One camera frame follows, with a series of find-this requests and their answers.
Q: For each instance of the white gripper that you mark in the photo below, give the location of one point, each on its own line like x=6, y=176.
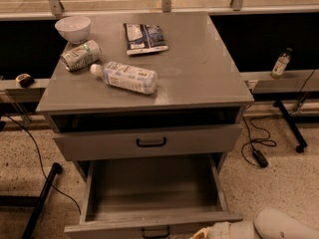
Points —
x=221, y=231

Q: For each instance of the grey drawer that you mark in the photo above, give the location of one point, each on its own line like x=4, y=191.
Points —
x=114, y=144
x=151, y=198

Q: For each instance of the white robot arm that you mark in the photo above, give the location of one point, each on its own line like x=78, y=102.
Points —
x=267, y=223

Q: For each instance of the grey top drawer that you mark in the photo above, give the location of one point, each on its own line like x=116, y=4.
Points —
x=114, y=144

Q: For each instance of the grey drawer cabinet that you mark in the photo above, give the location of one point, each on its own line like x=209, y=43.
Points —
x=198, y=81

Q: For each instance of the black stand leg left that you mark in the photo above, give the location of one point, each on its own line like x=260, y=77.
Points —
x=36, y=202

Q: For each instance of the clear plastic water bottle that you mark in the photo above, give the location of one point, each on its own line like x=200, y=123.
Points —
x=127, y=77

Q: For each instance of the small green bottle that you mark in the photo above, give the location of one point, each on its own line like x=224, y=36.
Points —
x=281, y=64

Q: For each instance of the blue white snack bag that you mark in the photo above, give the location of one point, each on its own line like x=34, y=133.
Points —
x=144, y=39

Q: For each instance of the crushed green white can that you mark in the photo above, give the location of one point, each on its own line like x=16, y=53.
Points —
x=82, y=56

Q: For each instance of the black yellow tape measure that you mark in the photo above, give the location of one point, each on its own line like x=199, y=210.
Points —
x=25, y=80

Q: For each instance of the white bowl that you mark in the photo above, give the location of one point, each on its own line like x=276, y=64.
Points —
x=74, y=29

